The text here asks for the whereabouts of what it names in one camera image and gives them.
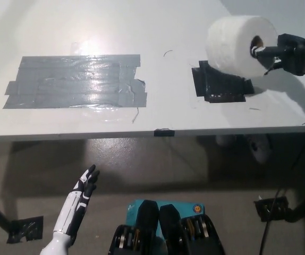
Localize black teal robot body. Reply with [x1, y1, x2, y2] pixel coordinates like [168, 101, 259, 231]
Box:
[109, 199, 225, 255]

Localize black cable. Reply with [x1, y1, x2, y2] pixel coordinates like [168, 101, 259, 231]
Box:
[258, 188, 286, 255]

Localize white toilet paper roll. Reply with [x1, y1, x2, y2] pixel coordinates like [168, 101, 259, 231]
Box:
[205, 15, 279, 78]

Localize grey duct tape patch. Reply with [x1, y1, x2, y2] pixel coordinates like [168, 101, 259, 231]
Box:
[3, 54, 148, 109]

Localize white rounded object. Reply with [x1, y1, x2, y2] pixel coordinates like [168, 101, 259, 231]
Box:
[215, 134, 235, 147]
[247, 134, 272, 164]

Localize clear tape piece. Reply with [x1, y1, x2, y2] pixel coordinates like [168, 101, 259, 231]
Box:
[82, 105, 130, 124]

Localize black floor tape patch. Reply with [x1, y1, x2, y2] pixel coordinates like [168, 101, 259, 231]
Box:
[6, 216, 44, 244]
[253, 196, 290, 223]

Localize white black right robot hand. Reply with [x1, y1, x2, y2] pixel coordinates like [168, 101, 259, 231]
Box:
[250, 33, 305, 77]

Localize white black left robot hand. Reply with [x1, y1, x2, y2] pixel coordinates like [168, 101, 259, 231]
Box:
[53, 164, 100, 236]

